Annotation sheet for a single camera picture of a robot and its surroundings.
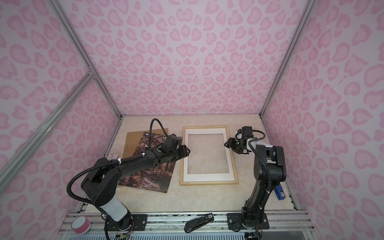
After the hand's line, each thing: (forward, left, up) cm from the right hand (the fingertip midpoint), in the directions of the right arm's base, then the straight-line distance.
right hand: (229, 144), depth 98 cm
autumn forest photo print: (-23, +43, -4) cm, 49 cm away
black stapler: (-45, +20, +2) cm, 49 cm away
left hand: (-9, +25, +7) cm, 27 cm away
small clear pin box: (-9, +74, -1) cm, 75 cm away
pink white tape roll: (-47, +72, +3) cm, 86 cm away
